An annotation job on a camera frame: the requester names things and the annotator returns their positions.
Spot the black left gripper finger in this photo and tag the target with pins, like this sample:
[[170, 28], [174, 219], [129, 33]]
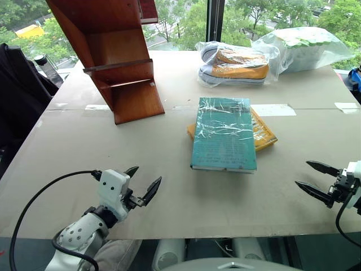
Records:
[[151, 190], [132, 171]]

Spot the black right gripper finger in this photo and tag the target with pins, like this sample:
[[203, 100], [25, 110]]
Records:
[[324, 168], [313, 192]]

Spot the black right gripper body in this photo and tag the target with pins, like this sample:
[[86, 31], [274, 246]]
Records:
[[342, 187]]

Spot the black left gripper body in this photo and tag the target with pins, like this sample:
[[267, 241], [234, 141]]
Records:
[[132, 201]]

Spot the yellow book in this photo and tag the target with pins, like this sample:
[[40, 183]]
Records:
[[265, 134]]

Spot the teal plastic-wrapped book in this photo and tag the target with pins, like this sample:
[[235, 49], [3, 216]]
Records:
[[224, 135]]

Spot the wooden shelf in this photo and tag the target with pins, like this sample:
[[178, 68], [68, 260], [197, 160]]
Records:
[[118, 56]]

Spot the red book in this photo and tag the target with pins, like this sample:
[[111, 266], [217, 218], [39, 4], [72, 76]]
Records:
[[148, 9]]

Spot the grey rounded shape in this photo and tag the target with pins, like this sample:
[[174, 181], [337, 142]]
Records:
[[118, 254]]

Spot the white cylindrical robot leg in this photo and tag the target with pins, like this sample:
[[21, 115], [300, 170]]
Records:
[[249, 248], [167, 254]]

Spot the white paper label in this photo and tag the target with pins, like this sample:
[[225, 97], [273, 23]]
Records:
[[348, 108], [275, 110]]

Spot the clear tape strip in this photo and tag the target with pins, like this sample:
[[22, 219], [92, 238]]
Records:
[[97, 107]]

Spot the blue object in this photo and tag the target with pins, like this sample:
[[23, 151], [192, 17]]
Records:
[[355, 80]]

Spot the silver robot torso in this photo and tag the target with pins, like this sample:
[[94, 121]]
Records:
[[231, 266]]

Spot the large clear plastic bag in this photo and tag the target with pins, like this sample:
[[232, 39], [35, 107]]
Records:
[[338, 53]]

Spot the white box with green pattern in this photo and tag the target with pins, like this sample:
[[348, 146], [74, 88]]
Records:
[[304, 52]]

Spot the yellow sneakers in plastic bag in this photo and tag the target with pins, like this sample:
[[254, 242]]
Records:
[[272, 60]]

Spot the orange canvas sneaker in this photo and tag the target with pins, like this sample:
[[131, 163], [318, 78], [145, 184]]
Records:
[[237, 55], [239, 73]]

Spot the dark water bottle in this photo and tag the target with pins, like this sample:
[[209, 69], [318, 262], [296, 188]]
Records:
[[49, 70]]

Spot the black chair with jacket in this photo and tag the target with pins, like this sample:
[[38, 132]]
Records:
[[19, 93]]

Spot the yellow vehicle outside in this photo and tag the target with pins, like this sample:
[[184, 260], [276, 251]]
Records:
[[29, 31]]

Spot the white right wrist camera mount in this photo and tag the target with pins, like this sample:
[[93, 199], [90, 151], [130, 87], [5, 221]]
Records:
[[354, 169]]

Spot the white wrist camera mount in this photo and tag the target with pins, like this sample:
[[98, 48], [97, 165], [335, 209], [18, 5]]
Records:
[[354, 169], [113, 189]]

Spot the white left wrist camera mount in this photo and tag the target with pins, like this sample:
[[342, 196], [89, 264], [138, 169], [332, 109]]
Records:
[[113, 189]]

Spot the black window frame post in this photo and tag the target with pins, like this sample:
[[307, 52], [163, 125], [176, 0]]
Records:
[[215, 19]]

